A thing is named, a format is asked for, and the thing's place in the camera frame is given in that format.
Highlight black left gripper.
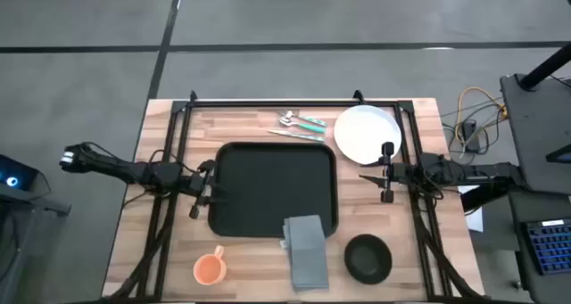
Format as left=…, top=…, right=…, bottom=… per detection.
left=189, top=159, right=233, bottom=219

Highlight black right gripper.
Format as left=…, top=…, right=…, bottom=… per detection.
left=359, top=142, right=398, bottom=204

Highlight white round plate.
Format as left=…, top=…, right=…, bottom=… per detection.
left=333, top=104, right=402, bottom=166

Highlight orange mug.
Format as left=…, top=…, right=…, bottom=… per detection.
left=192, top=244, right=228, bottom=286

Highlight fork with patterned teal handle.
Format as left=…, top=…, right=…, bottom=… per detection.
left=279, top=110, right=328, bottom=127

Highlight knife with patterned teal handle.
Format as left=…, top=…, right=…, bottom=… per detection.
left=266, top=128, right=326, bottom=144

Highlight black round bowl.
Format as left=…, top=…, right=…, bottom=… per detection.
left=343, top=234, right=393, bottom=285

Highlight grey cloth napkin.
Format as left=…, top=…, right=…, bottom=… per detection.
left=279, top=214, right=330, bottom=292

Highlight black plastic tray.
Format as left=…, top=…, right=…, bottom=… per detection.
left=208, top=141, right=339, bottom=239

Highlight black power adapter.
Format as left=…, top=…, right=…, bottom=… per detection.
left=461, top=119, right=479, bottom=152

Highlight black diagonal stand bar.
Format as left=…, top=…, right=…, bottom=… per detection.
left=461, top=185, right=512, bottom=212

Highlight white paper sheet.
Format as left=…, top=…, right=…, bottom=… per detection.
left=459, top=185, right=485, bottom=233

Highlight grey equipment cart top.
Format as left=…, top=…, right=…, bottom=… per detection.
left=499, top=74, right=571, bottom=196

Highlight black screen device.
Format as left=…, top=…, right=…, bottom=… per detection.
left=546, top=143, right=571, bottom=165

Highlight backlit keyboard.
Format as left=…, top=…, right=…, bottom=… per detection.
left=521, top=218, right=571, bottom=276

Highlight grey metal stand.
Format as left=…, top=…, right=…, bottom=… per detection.
left=0, top=192, right=72, bottom=304

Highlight dark grey desk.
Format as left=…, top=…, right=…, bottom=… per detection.
left=508, top=190, right=571, bottom=304

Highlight black pole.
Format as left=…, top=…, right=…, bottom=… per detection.
left=519, top=43, right=571, bottom=91

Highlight black computer with blue light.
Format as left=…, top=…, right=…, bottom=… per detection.
left=0, top=153, right=51, bottom=203

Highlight black aluminium table frame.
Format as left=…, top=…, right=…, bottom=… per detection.
left=104, top=89, right=487, bottom=304

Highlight black floor cables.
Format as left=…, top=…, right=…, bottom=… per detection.
left=440, top=96, right=508, bottom=159

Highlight yellow cable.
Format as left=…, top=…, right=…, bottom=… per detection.
left=454, top=86, right=509, bottom=147

